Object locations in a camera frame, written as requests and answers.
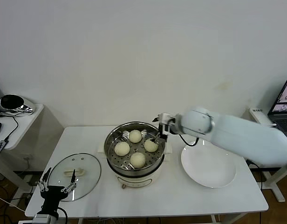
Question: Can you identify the white side table with headset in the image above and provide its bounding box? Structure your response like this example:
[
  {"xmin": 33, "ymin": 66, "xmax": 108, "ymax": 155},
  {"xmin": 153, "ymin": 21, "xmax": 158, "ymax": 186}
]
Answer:
[{"xmin": 0, "ymin": 103, "xmax": 46, "ymax": 194}]

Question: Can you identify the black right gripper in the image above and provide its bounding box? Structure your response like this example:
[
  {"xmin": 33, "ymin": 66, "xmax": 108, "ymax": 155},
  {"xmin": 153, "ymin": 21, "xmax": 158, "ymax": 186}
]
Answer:
[{"xmin": 150, "ymin": 116, "xmax": 170, "ymax": 143}]

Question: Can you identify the cream electric cooking pot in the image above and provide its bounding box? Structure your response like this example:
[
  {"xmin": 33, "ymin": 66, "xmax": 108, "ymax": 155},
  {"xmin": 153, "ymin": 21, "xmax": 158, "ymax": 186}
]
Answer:
[{"xmin": 98, "ymin": 139, "xmax": 174, "ymax": 189}]

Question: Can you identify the black cable with usb adapter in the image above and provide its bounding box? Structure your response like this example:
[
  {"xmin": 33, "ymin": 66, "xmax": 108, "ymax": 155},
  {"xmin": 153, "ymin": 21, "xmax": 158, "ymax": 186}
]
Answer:
[{"xmin": 0, "ymin": 111, "xmax": 20, "ymax": 142}]

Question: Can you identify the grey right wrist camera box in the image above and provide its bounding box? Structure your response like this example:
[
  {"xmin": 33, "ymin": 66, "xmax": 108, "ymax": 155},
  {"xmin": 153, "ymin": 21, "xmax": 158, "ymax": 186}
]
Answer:
[{"xmin": 157, "ymin": 112, "xmax": 181, "ymax": 128}]

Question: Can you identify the chrome rounded headset device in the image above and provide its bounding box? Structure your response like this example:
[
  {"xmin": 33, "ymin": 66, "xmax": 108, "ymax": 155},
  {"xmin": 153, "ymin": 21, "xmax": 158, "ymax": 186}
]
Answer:
[{"xmin": 0, "ymin": 94, "xmax": 37, "ymax": 116}]

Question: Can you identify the glass lid with cream handle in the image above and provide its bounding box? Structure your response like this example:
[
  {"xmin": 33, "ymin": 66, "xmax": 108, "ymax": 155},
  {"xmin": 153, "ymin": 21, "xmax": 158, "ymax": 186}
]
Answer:
[{"xmin": 47, "ymin": 153, "xmax": 102, "ymax": 202}]

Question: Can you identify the dark grey open laptop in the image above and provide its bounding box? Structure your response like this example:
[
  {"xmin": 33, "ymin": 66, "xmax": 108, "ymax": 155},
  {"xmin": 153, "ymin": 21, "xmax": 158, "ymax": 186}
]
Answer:
[{"xmin": 266, "ymin": 79, "xmax": 287, "ymax": 140}]

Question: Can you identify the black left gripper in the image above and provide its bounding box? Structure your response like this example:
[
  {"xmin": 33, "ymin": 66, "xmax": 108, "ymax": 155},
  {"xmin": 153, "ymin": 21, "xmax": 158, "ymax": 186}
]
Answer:
[{"xmin": 37, "ymin": 167, "xmax": 77, "ymax": 214}]

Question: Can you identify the black floor cable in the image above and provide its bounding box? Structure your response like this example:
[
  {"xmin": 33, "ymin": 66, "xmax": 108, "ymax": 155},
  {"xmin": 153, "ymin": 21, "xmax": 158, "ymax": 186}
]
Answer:
[{"xmin": 0, "ymin": 182, "xmax": 9, "ymax": 210}]

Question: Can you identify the white steamed baozi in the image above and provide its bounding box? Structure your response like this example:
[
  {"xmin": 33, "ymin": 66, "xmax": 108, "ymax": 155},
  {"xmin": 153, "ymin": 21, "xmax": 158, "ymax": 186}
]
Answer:
[
  {"xmin": 129, "ymin": 130, "xmax": 143, "ymax": 143},
  {"xmin": 143, "ymin": 139, "xmax": 159, "ymax": 153},
  {"xmin": 130, "ymin": 152, "xmax": 146, "ymax": 168},
  {"xmin": 114, "ymin": 141, "xmax": 130, "ymax": 156}
]

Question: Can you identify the white side table with laptop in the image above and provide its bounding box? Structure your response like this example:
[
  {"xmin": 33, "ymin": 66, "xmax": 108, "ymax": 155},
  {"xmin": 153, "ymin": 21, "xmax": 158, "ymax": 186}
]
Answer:
[{"xmin": 249, "ymin": 107, "xmax": 287, "ymax": 203}]

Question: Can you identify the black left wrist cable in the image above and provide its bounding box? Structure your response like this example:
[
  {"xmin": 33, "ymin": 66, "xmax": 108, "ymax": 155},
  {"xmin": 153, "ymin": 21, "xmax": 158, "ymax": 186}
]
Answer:
[{"xmin": 57, "ymin": 207, "xmax": 68, "ymax": 224}]

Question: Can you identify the white floor cable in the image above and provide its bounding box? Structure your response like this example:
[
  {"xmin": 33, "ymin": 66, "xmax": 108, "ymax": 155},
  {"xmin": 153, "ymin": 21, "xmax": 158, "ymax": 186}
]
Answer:
[{"xmin": 0, "ymin": 195, "xmax": 27, "ymax": 212}]

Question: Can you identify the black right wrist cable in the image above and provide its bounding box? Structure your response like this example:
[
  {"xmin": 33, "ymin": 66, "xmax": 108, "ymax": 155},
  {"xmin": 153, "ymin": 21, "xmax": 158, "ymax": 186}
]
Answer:
[{"xmin": 178, "ymin": 133, "xmax": 201, "ymax": 147}]

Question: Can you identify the perforated steel steamer basket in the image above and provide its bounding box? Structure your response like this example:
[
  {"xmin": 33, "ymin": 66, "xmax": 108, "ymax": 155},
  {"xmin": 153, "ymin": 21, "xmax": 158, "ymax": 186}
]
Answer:
[{"xmin": 104, "ymin": 121, "xmax": 166, "ymax": 176}]

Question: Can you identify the white round plate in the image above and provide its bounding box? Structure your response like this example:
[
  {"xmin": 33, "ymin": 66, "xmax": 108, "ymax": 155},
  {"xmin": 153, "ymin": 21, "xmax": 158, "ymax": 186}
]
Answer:
[{"xmin": 180, "ymin": 140, "xmax": 237, "ymax": 189}]

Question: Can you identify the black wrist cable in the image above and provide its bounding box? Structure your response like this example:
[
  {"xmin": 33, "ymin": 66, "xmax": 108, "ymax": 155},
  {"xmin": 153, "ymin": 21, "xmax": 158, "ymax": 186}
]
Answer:
[
  {"xmin": 178, "ymin": 133, "xmax": 201, "ymax": 147},
  {"xmin": 57, "ymin": 207, "xmax": 68, "ymax": 224}
]

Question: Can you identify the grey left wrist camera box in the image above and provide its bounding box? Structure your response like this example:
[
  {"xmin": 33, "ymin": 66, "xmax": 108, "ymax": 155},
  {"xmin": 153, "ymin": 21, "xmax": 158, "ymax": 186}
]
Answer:
[{"xmin": 31, "ymin": 213, "xmax": 52, "ymax": 224}]

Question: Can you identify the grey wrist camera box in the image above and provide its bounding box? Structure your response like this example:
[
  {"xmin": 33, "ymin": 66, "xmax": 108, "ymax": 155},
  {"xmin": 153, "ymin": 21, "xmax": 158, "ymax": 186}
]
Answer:
[
  {"xmin": 31, "ymin": 213, "xmax": 52, "ymax": 224},
  {"xmin": 157, "ymin": 112, "xmax": 181, "ymax": 128}
]

